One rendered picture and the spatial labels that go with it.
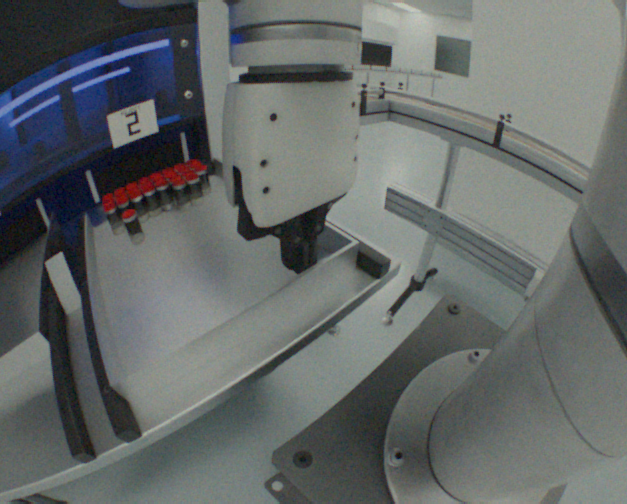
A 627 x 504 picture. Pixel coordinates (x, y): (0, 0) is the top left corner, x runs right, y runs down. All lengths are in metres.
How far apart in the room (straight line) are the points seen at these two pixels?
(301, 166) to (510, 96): 1.46
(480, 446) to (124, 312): 0.32
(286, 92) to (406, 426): 0.24
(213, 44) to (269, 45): 0.40
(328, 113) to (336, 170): 0.05
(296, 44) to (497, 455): 0.23
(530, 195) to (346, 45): 1.52
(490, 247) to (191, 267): 1.01
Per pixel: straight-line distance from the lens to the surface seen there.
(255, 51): 0.16
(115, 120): 0.51
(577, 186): 0.97
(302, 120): 0.17
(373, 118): 1.06
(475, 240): 1.14
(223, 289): 0.29
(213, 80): 0.55
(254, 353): 0.24
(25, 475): 0.35
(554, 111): 1.56
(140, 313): 0.31
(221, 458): 1.15
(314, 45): 0.16
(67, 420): 0.28
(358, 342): 1.30
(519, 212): 1.68
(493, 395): 0.15
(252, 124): 0.16
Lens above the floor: 1.09
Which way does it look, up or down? 40 degrees down
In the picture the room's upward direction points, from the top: straight up
